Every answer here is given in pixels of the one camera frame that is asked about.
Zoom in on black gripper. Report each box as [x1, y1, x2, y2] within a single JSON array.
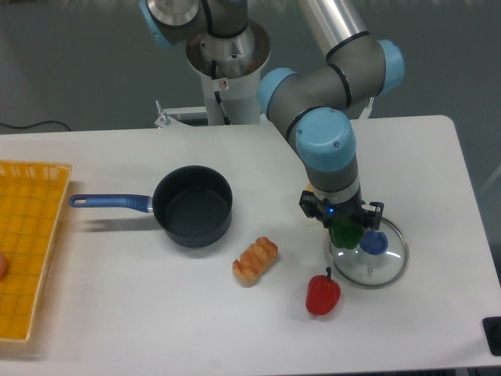
[[299, 190, 384, 230]]

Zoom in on green bell pepper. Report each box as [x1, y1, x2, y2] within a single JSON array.
[[329, 219, 363, 249]]

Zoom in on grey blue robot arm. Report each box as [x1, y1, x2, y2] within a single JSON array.
[[139, 1, 405, 230]]

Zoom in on glass lid blue knob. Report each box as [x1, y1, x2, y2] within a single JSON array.
[[329, 217, 409, 288]]

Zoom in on red bell pepper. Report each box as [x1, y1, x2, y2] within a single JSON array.
[[305, 266, 341, 316]]

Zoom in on toy bread loaf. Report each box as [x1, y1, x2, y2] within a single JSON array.
[[232, 237, 279, 287]]

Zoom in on black box at table edge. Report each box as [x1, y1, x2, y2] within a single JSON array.
[[482, 316, 501, 356]]

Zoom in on yellow woven basket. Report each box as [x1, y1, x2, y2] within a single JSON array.
[[1, 160, 72, 343]]

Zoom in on orange object in basket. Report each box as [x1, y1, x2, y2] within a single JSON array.
[[0, 252, 9, 279]]

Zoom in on dark saucepan blue handle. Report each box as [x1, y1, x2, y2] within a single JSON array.
[[69, 165, 233, 248]]

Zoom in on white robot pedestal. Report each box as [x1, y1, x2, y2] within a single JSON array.
[[155, 20, 271, 128]]

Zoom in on black cable on floor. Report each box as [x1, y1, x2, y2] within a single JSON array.
[[0, 120, 72, 132]]

